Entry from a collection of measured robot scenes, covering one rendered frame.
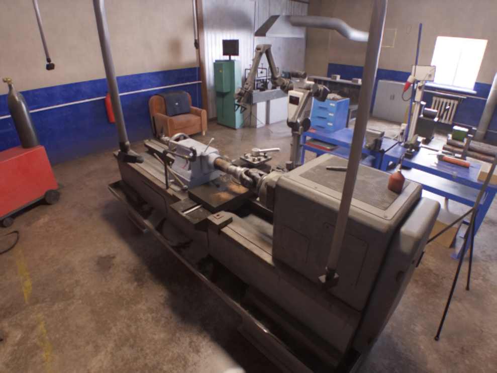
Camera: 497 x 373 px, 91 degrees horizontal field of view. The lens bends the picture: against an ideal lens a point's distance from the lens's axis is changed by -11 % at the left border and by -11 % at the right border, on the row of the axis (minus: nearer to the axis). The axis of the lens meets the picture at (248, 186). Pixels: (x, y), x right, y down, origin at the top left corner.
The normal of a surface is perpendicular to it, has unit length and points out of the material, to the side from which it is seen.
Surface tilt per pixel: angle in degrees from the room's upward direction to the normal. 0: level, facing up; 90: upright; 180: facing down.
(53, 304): 0
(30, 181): 90
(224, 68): 90
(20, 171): 90
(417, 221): 0
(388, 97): 90
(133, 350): 0
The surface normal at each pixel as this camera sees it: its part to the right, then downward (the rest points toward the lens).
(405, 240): -0.52, -0.33
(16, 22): 0.70, 0.35
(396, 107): -0.71, 0.35
